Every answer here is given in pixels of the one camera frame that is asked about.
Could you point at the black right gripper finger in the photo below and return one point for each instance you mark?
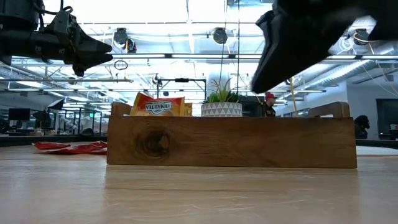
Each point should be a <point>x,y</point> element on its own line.
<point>289,53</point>

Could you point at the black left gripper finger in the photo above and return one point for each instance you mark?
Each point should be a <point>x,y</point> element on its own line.
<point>93,46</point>
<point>90,59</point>

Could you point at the orange peach tea packet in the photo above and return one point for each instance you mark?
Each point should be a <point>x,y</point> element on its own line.
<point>188,110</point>
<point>158,107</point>

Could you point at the wooden tea organizer box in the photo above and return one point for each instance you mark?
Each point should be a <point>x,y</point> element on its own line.
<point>233,143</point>

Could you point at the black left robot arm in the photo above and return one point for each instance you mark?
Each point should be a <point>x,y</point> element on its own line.
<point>15,12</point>

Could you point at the person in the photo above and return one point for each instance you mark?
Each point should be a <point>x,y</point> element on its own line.
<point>361,127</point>
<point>270,109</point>

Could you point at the black background monitor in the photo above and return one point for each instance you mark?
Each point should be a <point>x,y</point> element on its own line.
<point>18,114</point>

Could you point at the succulent in white patterned pot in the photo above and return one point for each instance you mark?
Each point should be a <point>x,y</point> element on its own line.
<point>221,109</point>

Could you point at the white round placemat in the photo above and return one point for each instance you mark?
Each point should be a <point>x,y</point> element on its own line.
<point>377,151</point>

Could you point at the black workstation frame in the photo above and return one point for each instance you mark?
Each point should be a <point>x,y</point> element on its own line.
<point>56,104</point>

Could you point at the black camera rig frame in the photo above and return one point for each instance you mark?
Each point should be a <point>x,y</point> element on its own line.
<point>182,80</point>

